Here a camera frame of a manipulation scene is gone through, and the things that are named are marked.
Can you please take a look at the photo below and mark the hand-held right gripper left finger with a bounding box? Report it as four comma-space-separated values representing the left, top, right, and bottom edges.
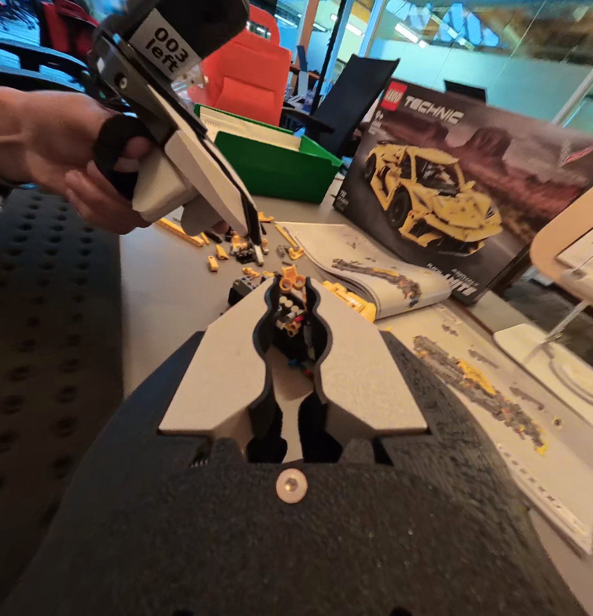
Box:
158, 277, 284, 448

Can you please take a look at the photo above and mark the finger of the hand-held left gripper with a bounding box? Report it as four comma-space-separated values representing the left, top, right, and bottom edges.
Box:
142, 82, 266, 251
163, 127, 267, 266

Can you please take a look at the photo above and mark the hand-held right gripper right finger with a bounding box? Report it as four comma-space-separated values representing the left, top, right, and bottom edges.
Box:
304, 278, 430, 448

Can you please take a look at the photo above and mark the yellow black brick car model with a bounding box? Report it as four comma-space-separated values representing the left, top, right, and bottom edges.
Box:
228, 264, 378, 381

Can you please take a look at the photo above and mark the pile of yellow bricks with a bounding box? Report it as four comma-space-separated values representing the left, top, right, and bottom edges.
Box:
154, 211, 305, 281

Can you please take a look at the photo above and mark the grey desk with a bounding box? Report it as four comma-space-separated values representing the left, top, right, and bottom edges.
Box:
118, 188, 593, 616

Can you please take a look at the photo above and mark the person's left hand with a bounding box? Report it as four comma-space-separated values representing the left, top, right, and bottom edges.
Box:
0, 84, 155, 236

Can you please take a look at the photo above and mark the white paper stack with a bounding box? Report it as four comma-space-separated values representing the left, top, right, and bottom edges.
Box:
199, 107, 303, 152

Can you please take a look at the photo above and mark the green plastic bin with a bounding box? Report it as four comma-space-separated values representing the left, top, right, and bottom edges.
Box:
194, 103, 344, 205

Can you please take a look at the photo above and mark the red felt bag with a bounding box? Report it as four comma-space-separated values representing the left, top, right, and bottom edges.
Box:
188, 5, 293, 128

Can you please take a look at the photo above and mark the black office chair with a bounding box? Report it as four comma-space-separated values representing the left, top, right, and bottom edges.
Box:
282, 53, 401, 159

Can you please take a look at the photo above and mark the open instruction booklet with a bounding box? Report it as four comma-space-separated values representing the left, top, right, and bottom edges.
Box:
276, 220, 593, 556

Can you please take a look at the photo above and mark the toy car set box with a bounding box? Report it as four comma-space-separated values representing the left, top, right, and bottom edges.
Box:
332, 77, 593, 306

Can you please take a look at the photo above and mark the printed instruction sheet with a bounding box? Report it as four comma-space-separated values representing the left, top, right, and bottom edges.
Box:
556, 231, 593, 272

